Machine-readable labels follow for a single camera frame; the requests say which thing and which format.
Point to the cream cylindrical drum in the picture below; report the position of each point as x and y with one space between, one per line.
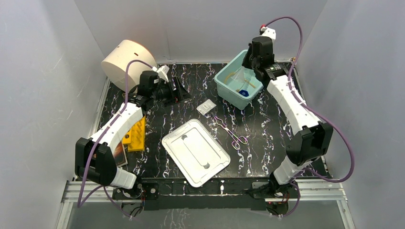
124 65

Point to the teal plastic bin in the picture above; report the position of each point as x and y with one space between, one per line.
229 91

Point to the white paper packet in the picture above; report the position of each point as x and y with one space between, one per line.
206 107

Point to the yellow test tube rack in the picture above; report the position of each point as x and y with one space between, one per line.
134 139

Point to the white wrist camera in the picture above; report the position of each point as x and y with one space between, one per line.
268 32
162 72

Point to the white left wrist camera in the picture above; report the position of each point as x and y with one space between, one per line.
162 72

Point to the dark book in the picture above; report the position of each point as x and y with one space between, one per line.
119 155

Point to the wooden test tube clamp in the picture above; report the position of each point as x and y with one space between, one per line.
248 82

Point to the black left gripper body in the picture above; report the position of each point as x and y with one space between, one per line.
173 91

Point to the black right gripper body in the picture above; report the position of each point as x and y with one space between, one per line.
248 61

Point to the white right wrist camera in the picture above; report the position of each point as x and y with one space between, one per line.
268 32

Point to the clear cylinder blue base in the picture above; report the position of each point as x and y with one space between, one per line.
244 93

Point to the white bin lid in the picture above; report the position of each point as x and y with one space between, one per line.
195 152

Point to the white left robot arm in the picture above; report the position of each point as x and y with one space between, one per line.
94 158

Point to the tan rubber tube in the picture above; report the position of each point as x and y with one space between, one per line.
234 76

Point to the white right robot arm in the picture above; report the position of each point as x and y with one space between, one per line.
311 137

